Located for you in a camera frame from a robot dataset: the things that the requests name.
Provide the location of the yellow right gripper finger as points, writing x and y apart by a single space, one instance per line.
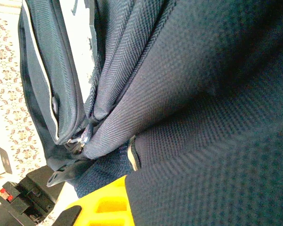
89 200

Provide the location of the navy blue student backpack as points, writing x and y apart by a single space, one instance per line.
179 94

